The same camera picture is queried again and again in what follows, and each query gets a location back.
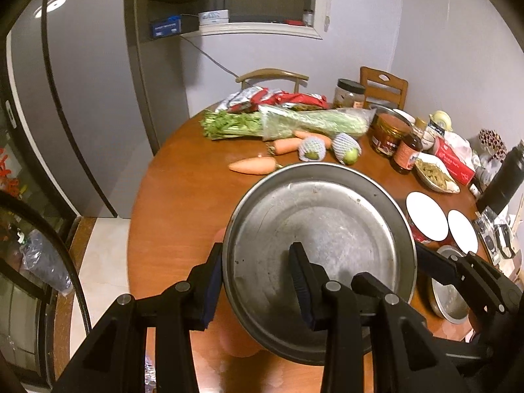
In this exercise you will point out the wooden chair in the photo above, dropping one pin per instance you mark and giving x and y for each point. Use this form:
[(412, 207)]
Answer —
[(267, 74), (383, 88)]

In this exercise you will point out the front carrot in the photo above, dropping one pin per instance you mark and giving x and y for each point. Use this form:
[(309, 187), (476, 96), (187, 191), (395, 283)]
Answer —
[(258, 166)]

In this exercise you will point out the right netted green fruit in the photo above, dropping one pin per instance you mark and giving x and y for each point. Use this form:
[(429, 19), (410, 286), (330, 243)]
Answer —
[(346, 149)]

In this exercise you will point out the orange bear-shaped plate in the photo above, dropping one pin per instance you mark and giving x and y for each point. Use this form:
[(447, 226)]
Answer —
[(233, 338)]

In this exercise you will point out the plastic water bottle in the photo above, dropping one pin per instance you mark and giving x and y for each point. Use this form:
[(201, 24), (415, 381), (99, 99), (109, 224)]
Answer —
[(42, 260)]

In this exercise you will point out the glass door cabinet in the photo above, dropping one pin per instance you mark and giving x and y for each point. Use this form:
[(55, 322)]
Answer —
[(27, 303)]

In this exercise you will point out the middle carrot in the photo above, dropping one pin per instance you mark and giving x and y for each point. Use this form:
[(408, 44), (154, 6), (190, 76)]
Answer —
[(284, 146)]

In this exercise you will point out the white dish with food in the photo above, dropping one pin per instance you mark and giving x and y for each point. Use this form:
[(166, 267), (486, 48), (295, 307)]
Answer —
[(433, 172)]

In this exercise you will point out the red snack bag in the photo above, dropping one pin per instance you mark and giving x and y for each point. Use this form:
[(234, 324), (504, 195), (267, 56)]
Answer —
[(249, 99)]

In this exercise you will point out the black thermos bottle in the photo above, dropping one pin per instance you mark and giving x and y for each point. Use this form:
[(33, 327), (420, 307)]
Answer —
[(505, 183)]

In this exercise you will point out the clear jar black lid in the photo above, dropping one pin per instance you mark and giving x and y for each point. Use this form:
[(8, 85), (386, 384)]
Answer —
[(348, 93)]

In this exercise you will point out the wooden chair back centre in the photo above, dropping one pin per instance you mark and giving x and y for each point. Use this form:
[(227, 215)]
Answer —
[(267, 74)]

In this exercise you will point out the brown sauce bottle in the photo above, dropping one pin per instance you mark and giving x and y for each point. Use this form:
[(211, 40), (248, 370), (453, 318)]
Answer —
[(409, 148)]

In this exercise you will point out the carrot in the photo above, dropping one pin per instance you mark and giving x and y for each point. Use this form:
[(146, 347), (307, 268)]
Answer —
[(258, 166), (284, 146), (301, 134)]

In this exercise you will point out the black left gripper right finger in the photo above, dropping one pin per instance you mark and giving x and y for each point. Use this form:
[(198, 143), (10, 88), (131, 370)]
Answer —
[(308, 279)]

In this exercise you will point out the wooden chair right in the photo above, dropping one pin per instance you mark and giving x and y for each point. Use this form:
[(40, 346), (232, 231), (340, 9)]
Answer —
[(383, 88)]

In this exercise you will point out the bundle of straws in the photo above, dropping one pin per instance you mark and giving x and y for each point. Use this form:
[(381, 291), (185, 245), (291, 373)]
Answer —
[(491, 142)]

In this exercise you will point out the white box on sill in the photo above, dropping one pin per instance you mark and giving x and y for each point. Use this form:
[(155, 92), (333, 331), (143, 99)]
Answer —
[(208, 18)]

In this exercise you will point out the red tissue box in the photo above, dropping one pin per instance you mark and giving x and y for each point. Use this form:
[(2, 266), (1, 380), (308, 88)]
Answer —
[(457, 155)]

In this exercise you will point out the small white jar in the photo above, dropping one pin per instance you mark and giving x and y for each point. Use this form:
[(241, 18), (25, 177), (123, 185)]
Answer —
[(428, 139)]

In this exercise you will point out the steel bowl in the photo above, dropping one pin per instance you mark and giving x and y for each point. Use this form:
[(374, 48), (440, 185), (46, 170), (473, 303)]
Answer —
[(447, 303)]

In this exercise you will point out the back carrot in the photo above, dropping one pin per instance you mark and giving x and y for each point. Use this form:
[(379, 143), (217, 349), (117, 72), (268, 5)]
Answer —
[(301, 134)]

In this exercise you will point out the blue box on shelf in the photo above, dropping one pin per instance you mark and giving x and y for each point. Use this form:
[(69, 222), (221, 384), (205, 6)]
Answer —
[(171, 26)]

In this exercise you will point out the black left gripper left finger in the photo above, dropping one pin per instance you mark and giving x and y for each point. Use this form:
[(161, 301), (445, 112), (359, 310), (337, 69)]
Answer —
[(206, 283)]

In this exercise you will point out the celery bunch in bag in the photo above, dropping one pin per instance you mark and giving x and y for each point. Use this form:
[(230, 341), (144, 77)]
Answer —
[(272, 122)]

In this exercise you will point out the chili sauce jar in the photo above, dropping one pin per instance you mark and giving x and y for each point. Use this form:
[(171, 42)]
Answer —
[(387, 132)]

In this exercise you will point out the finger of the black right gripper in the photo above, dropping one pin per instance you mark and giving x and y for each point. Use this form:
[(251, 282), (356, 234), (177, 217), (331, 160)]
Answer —
[(436, 266)]

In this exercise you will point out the left netted green fruit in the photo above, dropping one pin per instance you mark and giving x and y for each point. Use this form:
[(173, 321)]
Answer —
[(311, 149)]

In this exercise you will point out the round metal pan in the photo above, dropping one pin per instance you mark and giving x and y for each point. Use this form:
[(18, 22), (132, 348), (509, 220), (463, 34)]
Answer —
[(346, 222)]

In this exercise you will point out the grey refrigerator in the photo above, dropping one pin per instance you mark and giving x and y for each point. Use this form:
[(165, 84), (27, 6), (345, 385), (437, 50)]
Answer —
[(93, 94)]

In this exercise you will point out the netted green fruit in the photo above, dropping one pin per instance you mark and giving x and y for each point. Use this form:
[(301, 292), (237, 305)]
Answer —
[(346, 149), (311, 149)]

